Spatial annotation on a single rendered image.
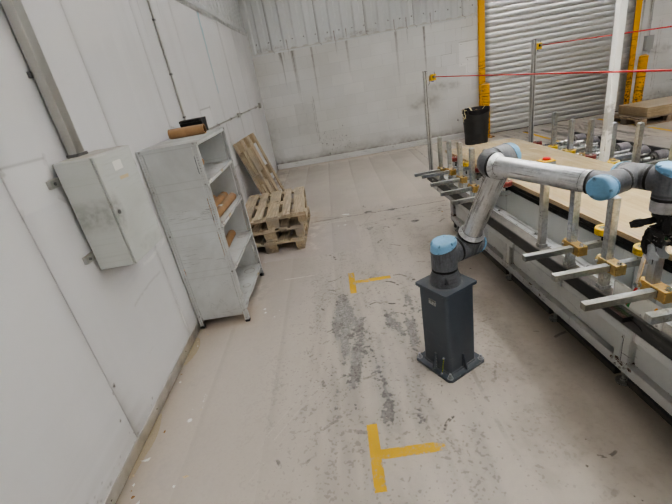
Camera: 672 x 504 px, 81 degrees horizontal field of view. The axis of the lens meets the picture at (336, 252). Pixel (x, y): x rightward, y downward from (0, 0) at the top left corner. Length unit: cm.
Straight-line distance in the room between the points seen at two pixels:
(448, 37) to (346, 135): 289
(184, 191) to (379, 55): 685
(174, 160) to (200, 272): 92
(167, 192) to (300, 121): 640
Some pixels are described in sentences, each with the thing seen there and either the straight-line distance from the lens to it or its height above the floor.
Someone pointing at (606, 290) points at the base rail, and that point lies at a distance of 225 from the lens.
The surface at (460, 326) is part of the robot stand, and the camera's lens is 252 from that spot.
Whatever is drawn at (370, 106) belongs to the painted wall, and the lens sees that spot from 936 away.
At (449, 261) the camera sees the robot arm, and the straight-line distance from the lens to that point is 231.
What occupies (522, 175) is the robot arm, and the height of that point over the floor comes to 132.
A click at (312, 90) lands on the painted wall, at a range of 929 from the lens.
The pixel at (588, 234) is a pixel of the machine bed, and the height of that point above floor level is 78.
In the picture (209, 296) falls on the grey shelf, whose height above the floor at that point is 30.
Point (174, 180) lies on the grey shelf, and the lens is 320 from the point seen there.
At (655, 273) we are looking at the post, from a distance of 199.
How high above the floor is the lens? 183
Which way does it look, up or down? 24 degrees down
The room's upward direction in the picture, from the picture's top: 10 degrees counter-clockwise
